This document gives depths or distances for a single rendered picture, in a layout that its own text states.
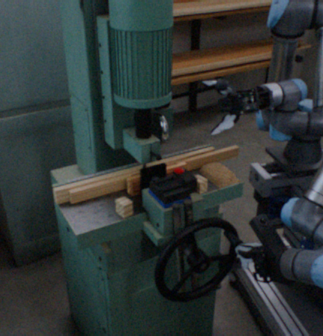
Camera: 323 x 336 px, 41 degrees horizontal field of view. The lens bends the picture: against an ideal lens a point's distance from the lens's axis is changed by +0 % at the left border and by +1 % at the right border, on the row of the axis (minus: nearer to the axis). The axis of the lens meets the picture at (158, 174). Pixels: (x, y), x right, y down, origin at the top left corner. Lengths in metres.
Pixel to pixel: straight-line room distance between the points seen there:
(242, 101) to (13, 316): 1.57
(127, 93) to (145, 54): 0.12
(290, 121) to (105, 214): 0.65
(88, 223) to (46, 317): 1.06
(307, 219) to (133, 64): 0.61
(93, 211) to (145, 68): 0.45
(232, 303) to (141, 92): 1.37
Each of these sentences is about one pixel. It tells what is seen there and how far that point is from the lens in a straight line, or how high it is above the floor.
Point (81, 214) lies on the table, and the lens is 1.34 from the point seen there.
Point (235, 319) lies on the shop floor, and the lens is 2.25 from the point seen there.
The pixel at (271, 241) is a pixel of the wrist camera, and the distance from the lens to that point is 1.12.
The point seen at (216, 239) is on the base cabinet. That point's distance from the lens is 1.57.
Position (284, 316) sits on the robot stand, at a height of 0.23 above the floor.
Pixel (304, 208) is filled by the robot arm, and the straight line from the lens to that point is 1.12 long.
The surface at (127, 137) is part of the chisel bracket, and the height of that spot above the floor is 1.05.
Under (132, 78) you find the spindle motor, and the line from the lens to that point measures 1.24.
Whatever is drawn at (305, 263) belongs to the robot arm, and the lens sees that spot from 1.02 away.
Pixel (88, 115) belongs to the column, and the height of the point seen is 1.09.
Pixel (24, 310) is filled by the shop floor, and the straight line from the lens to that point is 2.35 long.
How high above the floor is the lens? 1.67
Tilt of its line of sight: 30 degrees down
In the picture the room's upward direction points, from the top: straight up
